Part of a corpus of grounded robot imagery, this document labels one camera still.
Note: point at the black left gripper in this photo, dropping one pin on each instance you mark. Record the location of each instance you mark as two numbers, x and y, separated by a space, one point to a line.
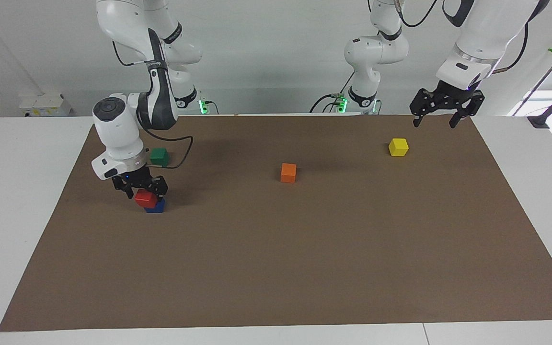
451 96

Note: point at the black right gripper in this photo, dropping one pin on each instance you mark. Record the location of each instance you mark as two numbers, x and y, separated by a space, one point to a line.
134 178

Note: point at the red block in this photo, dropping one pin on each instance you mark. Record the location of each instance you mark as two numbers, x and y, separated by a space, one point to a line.
145 199

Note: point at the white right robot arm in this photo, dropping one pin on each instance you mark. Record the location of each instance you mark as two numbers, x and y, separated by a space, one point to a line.
118 129

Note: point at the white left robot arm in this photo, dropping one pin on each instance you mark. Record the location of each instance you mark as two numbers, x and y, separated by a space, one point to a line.
482 33

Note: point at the blue block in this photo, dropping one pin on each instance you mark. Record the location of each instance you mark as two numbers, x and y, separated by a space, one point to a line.
157 208

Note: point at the green block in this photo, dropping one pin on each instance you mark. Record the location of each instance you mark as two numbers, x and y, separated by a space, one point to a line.
160 157

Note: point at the yellow block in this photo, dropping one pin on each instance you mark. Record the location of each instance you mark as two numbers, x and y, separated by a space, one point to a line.
398 147

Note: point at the orange block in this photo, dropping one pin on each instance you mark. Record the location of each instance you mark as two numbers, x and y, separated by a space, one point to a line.
288 173

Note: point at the white power strip box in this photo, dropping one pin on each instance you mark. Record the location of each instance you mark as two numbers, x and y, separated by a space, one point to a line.
43 105

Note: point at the brown paper mat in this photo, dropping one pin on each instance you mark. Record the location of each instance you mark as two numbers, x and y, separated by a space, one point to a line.
276 249

